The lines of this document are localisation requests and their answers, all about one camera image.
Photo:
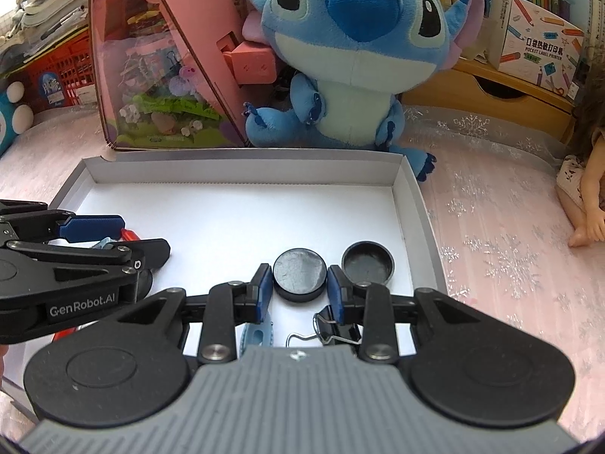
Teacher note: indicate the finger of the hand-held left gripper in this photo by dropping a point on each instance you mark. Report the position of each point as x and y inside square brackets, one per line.
[151, 250]
[92, 227]

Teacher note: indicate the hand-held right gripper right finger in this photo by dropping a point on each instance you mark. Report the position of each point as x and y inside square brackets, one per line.
[334, 293]

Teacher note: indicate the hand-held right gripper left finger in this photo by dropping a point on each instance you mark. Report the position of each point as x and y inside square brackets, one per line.
[266, 293]

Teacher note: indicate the black round lid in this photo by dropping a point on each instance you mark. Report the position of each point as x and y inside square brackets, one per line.
[367, 262]
[299, 272]

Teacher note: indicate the black binder clip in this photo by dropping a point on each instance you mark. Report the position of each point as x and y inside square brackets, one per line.
[345, 331]

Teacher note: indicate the light blue plastic clip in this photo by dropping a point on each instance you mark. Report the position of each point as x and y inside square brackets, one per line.
[257, 335]

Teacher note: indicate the white cardboard box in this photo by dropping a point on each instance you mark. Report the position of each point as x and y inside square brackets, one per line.
[236, 213]

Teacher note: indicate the blue robot cat plush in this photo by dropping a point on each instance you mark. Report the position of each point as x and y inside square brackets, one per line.
[14, 113]

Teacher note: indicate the red plastic basket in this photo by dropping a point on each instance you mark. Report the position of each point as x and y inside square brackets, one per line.
[61, 71]

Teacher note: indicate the blue alien plush toy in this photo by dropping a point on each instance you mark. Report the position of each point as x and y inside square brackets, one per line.
[349, 104]

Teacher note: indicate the pink triangular toy house box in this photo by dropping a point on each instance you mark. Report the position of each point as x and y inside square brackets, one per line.
[198, 33]

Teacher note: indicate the stack of books and papers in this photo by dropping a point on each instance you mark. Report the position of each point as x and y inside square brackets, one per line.
[47, 4]

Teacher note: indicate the wooden drawer shelf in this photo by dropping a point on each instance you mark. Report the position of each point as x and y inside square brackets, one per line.
[449, 90]

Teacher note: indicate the long-haired doll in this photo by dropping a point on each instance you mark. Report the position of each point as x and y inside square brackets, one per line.
[586, 189]

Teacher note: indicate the white printed carton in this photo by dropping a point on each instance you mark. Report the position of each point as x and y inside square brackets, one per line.
[534, 52]

